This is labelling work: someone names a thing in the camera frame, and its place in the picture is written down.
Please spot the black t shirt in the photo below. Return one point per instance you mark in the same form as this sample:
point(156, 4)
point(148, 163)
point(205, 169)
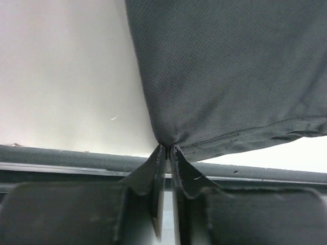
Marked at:
point(225, 77)

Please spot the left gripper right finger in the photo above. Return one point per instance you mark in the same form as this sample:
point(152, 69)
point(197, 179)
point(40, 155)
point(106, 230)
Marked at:
point(206, 213)

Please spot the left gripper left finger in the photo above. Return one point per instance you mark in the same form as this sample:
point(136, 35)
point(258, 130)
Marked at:
point(125, 212)

